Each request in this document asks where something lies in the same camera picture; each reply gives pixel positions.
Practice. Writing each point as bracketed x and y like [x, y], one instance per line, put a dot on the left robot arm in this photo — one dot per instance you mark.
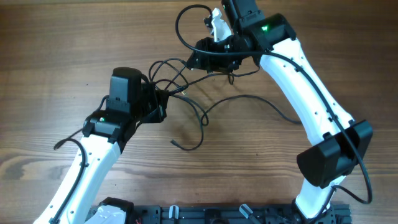
[132, 100]

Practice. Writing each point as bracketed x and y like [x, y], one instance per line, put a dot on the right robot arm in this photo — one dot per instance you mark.
[338, 143]

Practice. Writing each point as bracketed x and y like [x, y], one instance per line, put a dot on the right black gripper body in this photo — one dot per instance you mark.
[224, 63]

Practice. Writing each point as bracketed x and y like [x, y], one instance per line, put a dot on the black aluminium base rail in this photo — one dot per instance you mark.
[279, 213]

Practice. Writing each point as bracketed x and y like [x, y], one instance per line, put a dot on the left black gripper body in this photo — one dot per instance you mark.
[152, 107]

